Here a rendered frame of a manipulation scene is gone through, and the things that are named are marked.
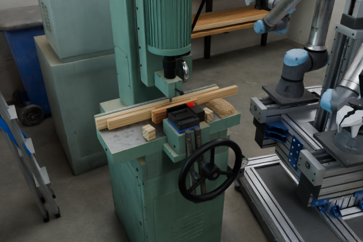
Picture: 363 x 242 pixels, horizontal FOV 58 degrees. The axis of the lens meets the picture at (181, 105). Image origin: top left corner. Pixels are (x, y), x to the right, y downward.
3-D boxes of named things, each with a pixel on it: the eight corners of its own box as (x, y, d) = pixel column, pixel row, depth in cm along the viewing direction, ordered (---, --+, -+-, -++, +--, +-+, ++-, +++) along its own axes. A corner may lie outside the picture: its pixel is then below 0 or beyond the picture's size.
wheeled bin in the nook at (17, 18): (22, 132, 290) (-11, 24, 242) (12, 106, 330) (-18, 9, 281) (92, 111, 320) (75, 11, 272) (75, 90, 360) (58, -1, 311)
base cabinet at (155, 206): (149, 284, 171) (141, 183, 135) (113, 209, 215) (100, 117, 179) (221, 248, 190) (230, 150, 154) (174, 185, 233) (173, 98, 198)
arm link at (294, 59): (276, 73, 179) (280, 49, 172) (294, 68, 184) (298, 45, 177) (292, 82, 169) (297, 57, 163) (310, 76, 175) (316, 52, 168)
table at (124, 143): (121, 182, 117) (119, 169, 114) (96, 138, 140) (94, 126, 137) (254, 134, 142) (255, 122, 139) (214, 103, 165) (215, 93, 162)
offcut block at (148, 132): (148, 141, 128) (148, 131, 126) (142, 136, 131) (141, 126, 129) (155, 138, 130) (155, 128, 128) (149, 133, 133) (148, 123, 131)
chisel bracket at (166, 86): (168, 101, 138) (168, 83, 134) (154, 88, 149) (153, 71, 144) (183, 97, 141) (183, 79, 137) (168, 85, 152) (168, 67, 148)
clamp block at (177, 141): (177, 155, 125) (177, 136, 121) (162, 138, 135) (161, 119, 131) (210, 144, 131) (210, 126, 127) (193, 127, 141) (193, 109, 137)
